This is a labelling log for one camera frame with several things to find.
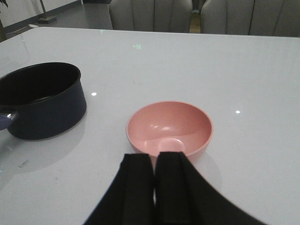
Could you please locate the grey upholstered chair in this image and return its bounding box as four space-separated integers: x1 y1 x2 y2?
201 0 300 38
109 0 192 33

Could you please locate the dark blue saucepan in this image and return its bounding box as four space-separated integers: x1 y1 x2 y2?
0 62 87 140

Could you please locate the right grey upholstered chair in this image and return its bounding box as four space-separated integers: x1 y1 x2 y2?
201 0 300 38

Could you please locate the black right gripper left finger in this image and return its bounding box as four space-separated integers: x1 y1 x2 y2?
84 154 154 225

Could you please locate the left grey upholstered chair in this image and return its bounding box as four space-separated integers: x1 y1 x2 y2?
109 0 192 33

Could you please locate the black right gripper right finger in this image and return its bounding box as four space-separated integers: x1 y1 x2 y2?
155 152 262 225

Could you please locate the pink plastic bowl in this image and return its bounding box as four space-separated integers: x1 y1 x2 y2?
126 101 213 164

